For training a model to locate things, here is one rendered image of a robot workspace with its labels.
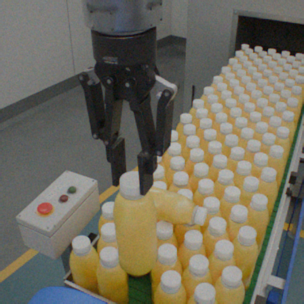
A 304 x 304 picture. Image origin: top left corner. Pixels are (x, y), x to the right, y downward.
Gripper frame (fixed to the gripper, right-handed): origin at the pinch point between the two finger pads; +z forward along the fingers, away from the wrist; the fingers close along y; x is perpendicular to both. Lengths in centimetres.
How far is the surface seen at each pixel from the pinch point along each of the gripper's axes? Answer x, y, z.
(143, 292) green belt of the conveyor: 9.2, -4.8, 47.3
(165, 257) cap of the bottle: 7.6, 1.8, 28.1
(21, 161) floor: 122, -177, 137
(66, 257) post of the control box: 9, -29, 47
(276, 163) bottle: 56, 16, 33
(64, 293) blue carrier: -14.8, -3.9, 14.1
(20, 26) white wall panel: 199, -229, 56
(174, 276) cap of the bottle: 4.1, 5.5, 28.1
